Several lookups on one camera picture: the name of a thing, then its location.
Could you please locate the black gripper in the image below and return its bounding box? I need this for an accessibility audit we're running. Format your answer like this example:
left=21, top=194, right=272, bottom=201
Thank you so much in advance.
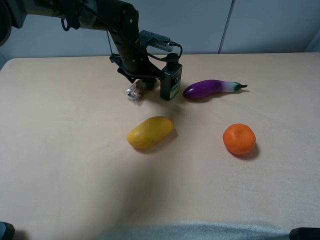
left=109, top=31, right=163, bottom=89

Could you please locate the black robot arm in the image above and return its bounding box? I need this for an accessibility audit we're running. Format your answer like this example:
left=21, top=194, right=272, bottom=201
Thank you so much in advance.
left=0, top=0, right=164, bottom=83

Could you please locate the dark green pump bottle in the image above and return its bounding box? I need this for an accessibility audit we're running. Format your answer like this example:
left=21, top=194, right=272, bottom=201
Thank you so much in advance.
left=160, top=53, right=183, bottom=101

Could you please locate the yellow mango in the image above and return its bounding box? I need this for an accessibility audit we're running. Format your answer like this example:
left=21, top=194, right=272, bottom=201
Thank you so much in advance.
left=126, top=116, right=174, bottom=149

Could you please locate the purple eggplant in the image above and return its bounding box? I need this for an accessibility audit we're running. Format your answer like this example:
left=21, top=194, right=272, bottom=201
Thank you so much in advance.
left=182, top=79, right=248, bottom=100

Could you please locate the orange tangerine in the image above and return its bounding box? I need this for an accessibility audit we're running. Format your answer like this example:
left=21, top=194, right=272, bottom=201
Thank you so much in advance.
left=222, top=123, right=256, bottom=155

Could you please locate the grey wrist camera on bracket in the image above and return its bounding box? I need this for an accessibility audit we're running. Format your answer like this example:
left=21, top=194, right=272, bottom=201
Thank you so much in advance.
left=139, top=30, right=174, bottom=53

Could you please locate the black cable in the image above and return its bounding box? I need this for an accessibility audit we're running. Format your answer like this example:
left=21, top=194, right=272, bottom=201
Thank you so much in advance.
left=61, top=0, right=183, bottom=61

